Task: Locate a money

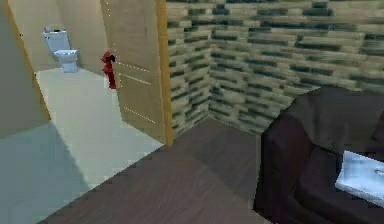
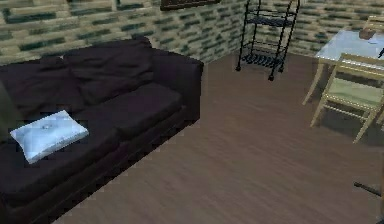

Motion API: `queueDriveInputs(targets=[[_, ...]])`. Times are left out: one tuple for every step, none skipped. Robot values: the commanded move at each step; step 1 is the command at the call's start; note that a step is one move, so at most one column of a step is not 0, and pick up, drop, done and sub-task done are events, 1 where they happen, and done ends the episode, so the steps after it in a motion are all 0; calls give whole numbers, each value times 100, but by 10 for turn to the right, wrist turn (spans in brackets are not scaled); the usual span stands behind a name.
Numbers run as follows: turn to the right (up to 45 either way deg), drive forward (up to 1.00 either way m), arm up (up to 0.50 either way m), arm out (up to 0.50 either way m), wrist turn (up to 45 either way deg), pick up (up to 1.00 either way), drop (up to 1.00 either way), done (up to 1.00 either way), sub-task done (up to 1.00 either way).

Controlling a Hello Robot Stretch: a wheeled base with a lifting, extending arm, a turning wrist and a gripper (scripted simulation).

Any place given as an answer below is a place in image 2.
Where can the dark purple sofa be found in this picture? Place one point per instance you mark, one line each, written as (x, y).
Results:
(133, 106)

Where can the pale blue pillow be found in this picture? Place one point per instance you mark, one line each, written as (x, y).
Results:
(50, 135)

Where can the pale wooden chair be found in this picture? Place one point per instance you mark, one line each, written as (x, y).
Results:
(353, 90)

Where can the pale glass-top table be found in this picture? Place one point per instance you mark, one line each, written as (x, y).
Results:
(346, 45)

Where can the small brown box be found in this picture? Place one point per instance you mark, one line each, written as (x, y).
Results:
(367, 33)

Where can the small black object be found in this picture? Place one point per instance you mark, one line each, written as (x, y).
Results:
(381, 52)

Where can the dark framed wall picture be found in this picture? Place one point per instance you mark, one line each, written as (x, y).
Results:
(186, 3)

